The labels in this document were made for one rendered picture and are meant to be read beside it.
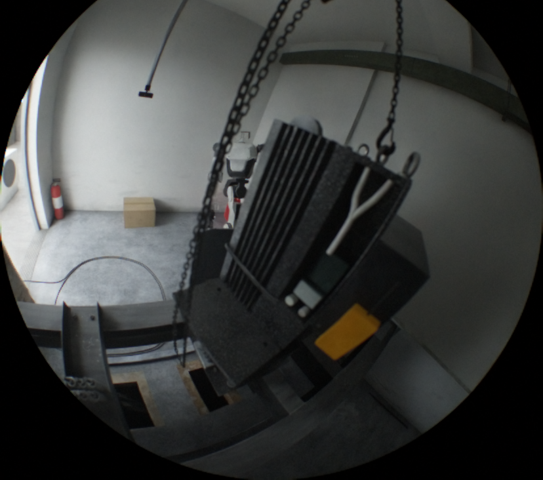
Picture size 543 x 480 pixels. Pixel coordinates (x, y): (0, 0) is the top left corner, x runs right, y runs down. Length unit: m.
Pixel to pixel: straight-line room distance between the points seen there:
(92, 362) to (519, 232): 2.45
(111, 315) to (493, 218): 2.31
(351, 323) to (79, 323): 1.08
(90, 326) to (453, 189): 2.26
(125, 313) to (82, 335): 0.27
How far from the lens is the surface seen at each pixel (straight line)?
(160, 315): 1.05
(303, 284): 0.61
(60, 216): 2.93
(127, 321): 1.05
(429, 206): 1.59
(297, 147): 0.54
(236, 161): 1.66
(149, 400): 1.61
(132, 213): 2.48
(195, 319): 0.78
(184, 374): 1.62
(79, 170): 2.79
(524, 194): 1.76
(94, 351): 1.03
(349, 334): 0.46
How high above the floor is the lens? 1.59
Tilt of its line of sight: 23 degrees down
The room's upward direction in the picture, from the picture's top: 23 degrees clockwise
